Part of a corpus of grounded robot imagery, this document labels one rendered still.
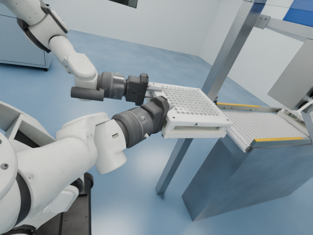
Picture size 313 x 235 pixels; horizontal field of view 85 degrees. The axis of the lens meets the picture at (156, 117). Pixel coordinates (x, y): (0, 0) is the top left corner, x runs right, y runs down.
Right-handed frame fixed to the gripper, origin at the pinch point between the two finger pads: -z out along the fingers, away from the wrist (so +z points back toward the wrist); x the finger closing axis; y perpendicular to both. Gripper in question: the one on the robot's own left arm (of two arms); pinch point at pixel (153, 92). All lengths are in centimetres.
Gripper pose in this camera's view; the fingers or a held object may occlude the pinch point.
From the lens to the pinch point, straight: 63.0
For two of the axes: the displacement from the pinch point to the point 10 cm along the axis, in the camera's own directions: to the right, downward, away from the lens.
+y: 1.6, 6.0, -7.8
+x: -2.5, 7.9, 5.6
